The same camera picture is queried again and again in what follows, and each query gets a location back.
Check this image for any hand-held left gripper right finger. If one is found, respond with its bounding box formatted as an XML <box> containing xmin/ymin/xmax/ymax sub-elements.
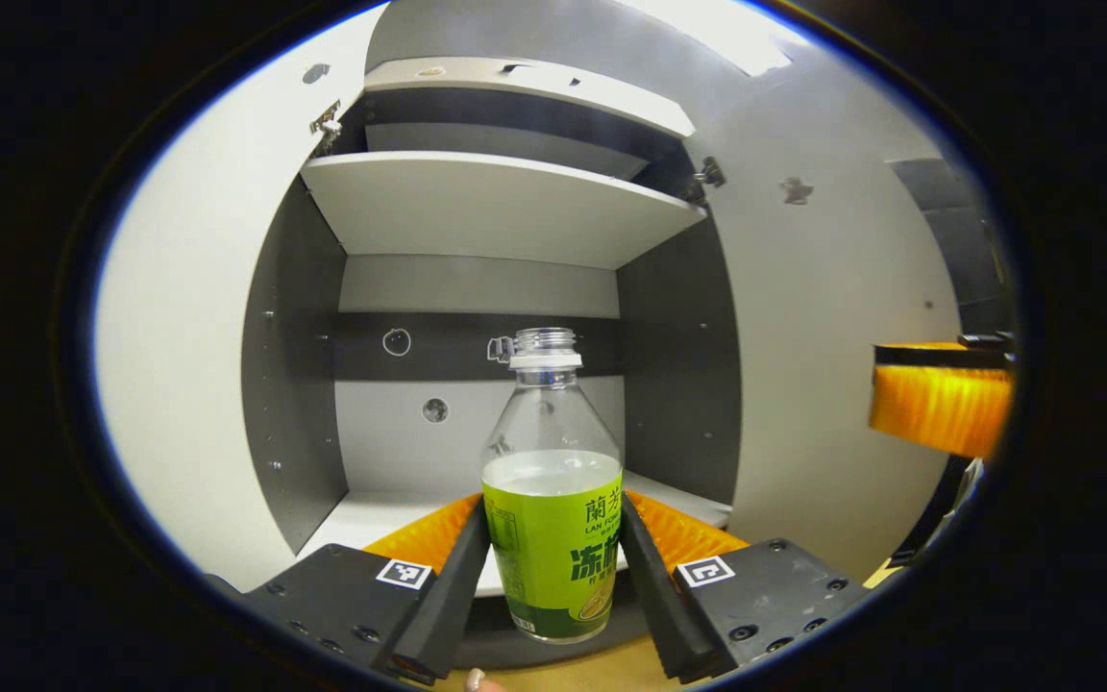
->
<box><xmin>616</xmin><ymin>488</ymin><xmax>873</xmax><ymax>685</ymax></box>

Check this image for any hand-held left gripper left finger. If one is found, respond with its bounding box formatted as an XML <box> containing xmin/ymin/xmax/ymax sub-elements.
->
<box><xmin>203</xmin><ymin>492</ymin><xmax>494</xmax><ymax>687</ymax></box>

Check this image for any white cabinet door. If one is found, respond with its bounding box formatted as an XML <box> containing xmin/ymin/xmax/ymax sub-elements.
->
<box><xmin>683</xmin><ymin>67</ymin><xmax>963</xmax><ymax>582</ymax></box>
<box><xmin>92</xmin><ymin>5</ymin><xmax>391</xmax><ymax>592</ymax></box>

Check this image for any green label clear bottle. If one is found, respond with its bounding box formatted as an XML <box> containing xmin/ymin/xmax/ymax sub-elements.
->
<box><xmin>480</xmin><ymin>327</ymin><xmax>625</xmax><ymax>646</ymax></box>

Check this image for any grey cabinet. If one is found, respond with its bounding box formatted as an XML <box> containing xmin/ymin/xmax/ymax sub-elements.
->
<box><xmin>241</xmin><ymin>56</ymin><xmax>742</xmax><ymax>669</ymax></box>

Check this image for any metal right door hinge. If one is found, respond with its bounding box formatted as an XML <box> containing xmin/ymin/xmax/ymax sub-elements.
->
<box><xmin>691</xmin><ymin>157</ymin><xmax>727</xmax><ymax>205</ymax></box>

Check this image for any metal door hinge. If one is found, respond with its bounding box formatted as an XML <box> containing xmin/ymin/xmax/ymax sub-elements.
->
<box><xmin>309</xmin><ymin>99</ymin><xmax>343</xmax><ymax>155</ymax></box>
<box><xmin>691</xmin><ymin>157</ymin><xmax>727</xmax><ymax>205</ymax></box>

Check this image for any white cabinet shelf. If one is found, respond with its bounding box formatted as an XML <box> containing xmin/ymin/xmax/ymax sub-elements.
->
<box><xmin>301</xmin><ymin>151</ymin><xmax>708</xmax><ymax>271</ymax></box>

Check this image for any metal left door hinge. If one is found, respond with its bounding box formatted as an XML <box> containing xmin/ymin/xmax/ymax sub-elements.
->
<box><xmin>309</xmin><ymin>99</ymin><xmax>343</xmax><ymax>155</ymax></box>

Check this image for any black backdrop cloth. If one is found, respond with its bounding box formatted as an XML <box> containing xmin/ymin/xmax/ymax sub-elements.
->
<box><xmin>888</xmin><ymin>157</ymin><xmax>1018</xmax><ymax>337</ymax></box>

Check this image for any large ceiling light panel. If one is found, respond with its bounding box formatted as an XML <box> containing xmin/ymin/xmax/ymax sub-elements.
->
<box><xmin>630</xmin><ymin>0</ymin><xmax>795</xmax><ymax>78</ymax></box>

